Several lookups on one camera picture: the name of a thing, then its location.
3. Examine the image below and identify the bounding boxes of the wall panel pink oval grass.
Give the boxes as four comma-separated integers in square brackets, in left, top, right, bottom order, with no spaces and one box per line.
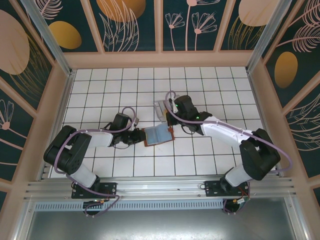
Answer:
[219,0,283,53]

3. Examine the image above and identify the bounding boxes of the grey metal sheet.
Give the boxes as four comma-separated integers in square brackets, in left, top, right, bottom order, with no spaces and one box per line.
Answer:
[14,209,306,240]

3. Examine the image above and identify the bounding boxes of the brown leather card holder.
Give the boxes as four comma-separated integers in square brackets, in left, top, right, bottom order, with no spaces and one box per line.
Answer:
[144,124,176,149]

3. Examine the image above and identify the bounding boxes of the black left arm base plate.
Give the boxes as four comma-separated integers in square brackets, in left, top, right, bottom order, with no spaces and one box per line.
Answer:
[71,182,118,200]

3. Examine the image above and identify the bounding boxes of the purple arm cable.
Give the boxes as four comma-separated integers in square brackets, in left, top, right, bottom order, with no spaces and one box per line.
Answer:
[54,106,139,183]
[165,90,294,173]

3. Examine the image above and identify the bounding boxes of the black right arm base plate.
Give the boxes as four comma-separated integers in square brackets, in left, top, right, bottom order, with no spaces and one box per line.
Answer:
[204,180,251,198]

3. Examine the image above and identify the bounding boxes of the aluminium side rail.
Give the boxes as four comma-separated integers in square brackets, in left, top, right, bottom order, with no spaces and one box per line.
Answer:
[38,69,76,181]

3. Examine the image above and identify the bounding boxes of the aluminium frame post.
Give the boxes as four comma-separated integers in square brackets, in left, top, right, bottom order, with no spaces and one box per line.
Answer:
[21,0,76,77]
[246,0,300,73]

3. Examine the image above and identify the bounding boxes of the wall panel pink flowers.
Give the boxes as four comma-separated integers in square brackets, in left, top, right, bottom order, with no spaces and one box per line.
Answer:
[162,0,226,53]

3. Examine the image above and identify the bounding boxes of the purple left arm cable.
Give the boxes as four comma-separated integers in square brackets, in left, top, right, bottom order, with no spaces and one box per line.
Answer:
[54,106,139,183]

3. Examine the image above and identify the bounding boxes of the wall panel single pink flower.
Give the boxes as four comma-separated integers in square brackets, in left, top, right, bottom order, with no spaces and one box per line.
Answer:
[0,82,35,183]

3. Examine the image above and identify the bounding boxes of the dark framed picture left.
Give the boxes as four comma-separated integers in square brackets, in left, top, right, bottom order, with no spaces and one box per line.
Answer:
[0,0,55,113]

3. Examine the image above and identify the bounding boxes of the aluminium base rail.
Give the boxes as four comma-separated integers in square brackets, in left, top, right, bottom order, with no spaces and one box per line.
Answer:
[23,176,298,201]

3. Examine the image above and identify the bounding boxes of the wall panel gold oval fern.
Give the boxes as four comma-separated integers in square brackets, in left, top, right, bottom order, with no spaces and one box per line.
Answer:
[262,0,320,107]

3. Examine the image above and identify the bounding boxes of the wall panel pink fern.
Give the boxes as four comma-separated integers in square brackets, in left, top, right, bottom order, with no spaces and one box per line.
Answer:
[284,92,320,179]

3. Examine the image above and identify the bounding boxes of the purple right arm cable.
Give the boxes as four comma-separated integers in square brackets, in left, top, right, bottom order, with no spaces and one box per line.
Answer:
[165,90,294,173]

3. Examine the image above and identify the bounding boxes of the slotted grey cable duct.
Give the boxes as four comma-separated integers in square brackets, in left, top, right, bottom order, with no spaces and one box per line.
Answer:
[33,199,291,211]

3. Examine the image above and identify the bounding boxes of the clear plastic card case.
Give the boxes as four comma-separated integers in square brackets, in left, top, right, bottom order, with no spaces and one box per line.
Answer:
[152,99,169,124]

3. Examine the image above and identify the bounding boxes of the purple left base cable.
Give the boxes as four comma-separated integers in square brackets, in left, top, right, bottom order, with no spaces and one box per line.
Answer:
[83,195,121,218]

